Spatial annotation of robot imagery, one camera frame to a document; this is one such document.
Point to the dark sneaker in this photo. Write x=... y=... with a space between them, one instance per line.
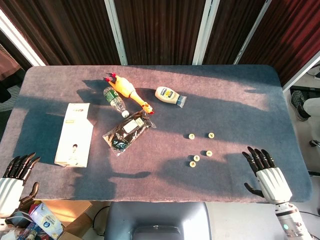
x=298 y=105

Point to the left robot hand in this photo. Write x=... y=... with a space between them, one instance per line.
x=10 y=192

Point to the dark brown partition panel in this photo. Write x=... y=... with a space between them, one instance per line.
x=230 y=30
x=295 y=30
x=160 y=30
x=70 y=30

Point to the small round token bottom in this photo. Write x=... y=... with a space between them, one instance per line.
x=192 y=164

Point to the yellow rubber chicken toy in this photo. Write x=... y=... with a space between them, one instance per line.
x=125 y=87

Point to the white partition frame post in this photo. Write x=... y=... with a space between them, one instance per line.
x=203 y=32
x=250 y=32
x=300 y=72
x=116 y=32
x=22 y=37

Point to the colourful snack package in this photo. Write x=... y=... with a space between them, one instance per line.
x=28 y=231

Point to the blue grey table cloth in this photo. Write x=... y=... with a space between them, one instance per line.
x=225 y=112

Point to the mayonnaise squeeze bottle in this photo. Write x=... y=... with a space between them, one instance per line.
x=165 y=93

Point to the clear plastic water bottle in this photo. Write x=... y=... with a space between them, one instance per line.
x=112 y=98

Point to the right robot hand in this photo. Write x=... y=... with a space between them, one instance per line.
x=271 y=180

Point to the white blue milk powder can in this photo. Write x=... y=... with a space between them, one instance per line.
x=46 y=221

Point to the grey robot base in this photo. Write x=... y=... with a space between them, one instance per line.
x=155 y=217

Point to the small round token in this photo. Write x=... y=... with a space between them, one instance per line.
x=192 y=164
x=196 y=158
x=209 y=153
x=211 y=135
x=191 y=136

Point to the white carton box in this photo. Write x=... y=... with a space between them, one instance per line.
x=75 y=135

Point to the black item in plastic bag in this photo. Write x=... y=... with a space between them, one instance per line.
x=125 y=132

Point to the person leg in white trousers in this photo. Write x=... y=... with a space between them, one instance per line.
x=312 y=107

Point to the brown cardboard box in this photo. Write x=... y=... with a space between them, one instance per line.
x=72 y=212

